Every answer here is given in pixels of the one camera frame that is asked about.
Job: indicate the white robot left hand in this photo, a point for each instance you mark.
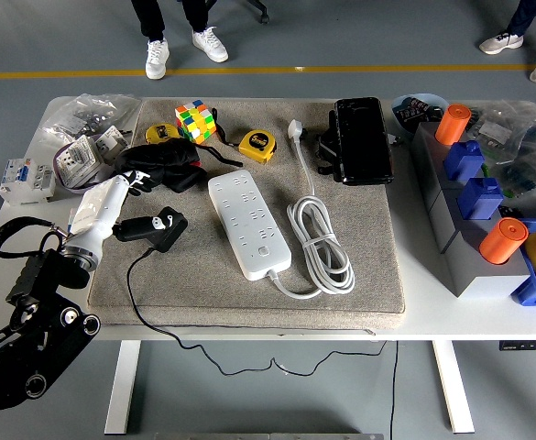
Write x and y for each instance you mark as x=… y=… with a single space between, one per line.
x=95 y=211

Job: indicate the black power adapter plug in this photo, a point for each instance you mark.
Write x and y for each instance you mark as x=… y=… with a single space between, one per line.
x=177 y=229

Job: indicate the white power strip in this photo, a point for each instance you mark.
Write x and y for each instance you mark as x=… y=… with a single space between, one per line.
x=249 y=224

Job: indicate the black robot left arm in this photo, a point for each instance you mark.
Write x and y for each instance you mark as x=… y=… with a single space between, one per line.
x=34 y=284

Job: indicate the pale purple bowl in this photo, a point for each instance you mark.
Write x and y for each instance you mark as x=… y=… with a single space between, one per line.
x=73 y=188

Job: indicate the white circuit breaker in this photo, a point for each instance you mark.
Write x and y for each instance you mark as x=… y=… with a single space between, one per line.
x=25 y=181

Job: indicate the clear bag of small hardware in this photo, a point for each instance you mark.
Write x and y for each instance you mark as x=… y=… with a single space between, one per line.
x=79 y=114

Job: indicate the round yellow black tape measure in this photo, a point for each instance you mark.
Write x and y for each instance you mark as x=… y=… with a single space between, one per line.
x=160 y=133

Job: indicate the grey-brown fabric mat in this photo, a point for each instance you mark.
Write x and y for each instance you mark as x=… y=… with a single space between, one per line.
x=194 y=284

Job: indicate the person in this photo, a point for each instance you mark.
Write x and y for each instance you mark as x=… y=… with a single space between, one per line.
x=157 y=52
x=501 y=42

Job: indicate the yellow 5m tape measure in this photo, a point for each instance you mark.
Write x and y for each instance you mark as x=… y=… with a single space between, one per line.
x=256 y=144

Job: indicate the white table leg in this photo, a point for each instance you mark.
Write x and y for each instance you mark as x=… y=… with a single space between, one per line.
x=123 y=389
x=455 y=389

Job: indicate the black office chair base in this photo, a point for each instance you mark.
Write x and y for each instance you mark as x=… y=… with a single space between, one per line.
x=258 y=7

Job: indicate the glossy black flat device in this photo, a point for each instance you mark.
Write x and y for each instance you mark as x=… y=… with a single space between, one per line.
x=364 y=142

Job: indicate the light blue bowl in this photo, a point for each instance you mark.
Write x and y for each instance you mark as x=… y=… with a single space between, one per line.
x=400 y=126

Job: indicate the dark printed packet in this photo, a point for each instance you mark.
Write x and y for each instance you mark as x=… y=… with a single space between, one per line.
x=416 y=110

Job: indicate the orange plastic cylinder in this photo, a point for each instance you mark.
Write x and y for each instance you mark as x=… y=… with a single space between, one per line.
x=452 y=124
x=503 y=240

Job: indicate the blue plastic block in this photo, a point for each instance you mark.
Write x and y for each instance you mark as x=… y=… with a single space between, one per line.
x=463 y=160
x=480 y=199

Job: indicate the grey block base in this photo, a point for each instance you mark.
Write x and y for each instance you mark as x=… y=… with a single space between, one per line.
x=473 y=270

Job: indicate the clear bag of electronic parts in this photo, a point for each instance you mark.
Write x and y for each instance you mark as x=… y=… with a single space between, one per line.
x=524 y=151

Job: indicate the blue plastic bin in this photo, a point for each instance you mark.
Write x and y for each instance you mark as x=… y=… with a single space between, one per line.
x=528 y=289

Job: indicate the black table control panel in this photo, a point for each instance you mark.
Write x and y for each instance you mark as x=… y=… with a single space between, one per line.
x=524 y=345

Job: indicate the white wall socket panel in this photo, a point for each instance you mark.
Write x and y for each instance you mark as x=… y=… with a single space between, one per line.
x=77 y=158
x=109 y=142

